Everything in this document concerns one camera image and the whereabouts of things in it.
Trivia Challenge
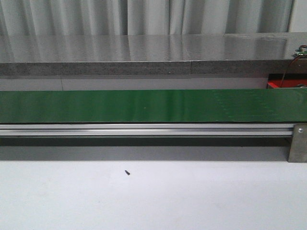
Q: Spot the red plastic bin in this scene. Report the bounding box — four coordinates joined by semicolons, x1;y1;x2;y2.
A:
267;73;307;89

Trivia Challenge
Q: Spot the grey stone counter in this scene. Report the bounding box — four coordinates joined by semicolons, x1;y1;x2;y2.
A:
0;33;307;91

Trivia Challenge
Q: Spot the small green circuit board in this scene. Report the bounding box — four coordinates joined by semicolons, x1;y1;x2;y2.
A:
293;47;307;58

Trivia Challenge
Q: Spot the steel conveyor support bracket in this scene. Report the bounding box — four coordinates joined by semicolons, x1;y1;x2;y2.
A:
288;124;307;163

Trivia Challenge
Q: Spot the white pleated curtain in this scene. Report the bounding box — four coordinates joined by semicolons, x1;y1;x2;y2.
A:
0;0;294;35

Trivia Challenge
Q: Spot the aluminium conveyor frame rail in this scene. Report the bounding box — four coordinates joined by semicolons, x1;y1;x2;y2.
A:
0;123;295;137

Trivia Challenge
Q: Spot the green conveyor belt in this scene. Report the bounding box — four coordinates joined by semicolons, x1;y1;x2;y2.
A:
0;88;307;124

